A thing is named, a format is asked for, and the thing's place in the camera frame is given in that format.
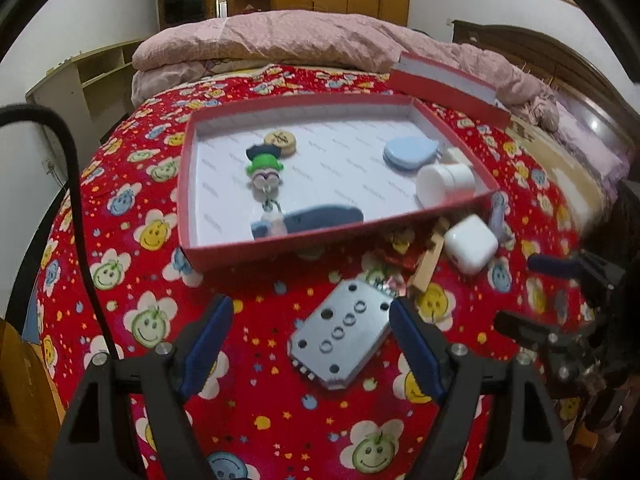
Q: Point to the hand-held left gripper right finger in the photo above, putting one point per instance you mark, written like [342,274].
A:
[415,355]

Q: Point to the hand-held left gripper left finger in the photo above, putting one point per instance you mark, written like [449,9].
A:
[207,350]

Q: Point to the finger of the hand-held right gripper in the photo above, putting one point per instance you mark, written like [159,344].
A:
[550,265]
[520,327]

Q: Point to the grey curved plastic clip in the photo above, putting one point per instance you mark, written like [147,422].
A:
[497,212]

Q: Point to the grey perforated plate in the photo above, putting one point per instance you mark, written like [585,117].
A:
[342,335]

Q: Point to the green lighter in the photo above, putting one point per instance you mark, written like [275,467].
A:
[387,285]

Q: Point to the white rounded plastic case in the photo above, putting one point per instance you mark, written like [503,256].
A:
[470,245]

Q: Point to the wooden puzzle piece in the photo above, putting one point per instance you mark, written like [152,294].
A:
[425,270]

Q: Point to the white jar with orange label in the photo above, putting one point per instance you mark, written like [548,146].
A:
[440,185]

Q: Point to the white power adapter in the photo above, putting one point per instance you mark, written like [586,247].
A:
[457,156]

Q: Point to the grey-blue shark toy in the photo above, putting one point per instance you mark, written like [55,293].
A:
[320,217]

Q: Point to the light blue teardrop case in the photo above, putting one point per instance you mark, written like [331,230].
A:
[407,152]

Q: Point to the red cardboard box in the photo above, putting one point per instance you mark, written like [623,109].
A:
[340,180]

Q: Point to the round wooden token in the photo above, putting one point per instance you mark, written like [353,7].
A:
[280,142]

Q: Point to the beige patterned bed sheet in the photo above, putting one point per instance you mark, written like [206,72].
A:
[560,175]

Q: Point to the red printed blanket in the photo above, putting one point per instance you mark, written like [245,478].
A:
[150,270]

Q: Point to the lavender pillow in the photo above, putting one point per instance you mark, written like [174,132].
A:
[585,145]

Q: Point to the brown wooden board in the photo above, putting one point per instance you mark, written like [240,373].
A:
[20,410]

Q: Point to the dark wooden headboard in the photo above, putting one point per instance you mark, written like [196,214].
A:
[550,60]

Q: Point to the red cardboard box lid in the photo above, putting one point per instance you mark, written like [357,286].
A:
[440,85]

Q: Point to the beige open shelf unit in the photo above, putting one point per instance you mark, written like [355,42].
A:
[55,105]

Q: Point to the pink quilt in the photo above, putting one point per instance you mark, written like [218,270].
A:
[300,40]

